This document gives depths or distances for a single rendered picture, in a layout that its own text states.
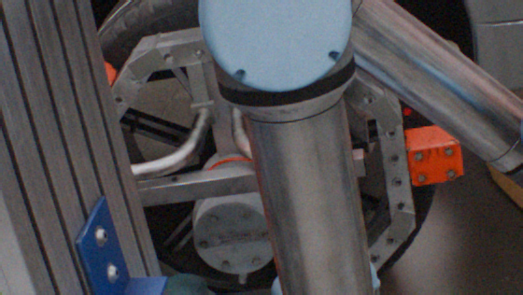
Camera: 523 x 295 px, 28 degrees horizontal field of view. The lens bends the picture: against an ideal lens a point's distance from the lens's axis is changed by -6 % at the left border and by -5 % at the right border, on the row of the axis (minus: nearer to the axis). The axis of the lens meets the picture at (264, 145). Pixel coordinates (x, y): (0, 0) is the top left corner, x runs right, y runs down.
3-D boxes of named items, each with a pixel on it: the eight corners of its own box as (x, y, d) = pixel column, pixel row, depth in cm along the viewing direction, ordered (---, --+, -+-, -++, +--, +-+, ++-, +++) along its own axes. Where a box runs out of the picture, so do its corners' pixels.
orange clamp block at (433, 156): (407, 166, 184) (459, 158, 182) (411, 189, 177) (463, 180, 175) (402, 129, 181) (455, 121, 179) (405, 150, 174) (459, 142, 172)
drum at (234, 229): (293, 204, 187) (278, 130, 181) (289, 273, 168) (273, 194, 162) (211, 216, 189) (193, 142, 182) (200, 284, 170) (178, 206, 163)
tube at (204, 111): (219, 121, 174) (204, 60, 169) (206, 181, 157) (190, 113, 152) (112, 138, 176) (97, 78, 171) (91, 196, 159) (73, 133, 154)
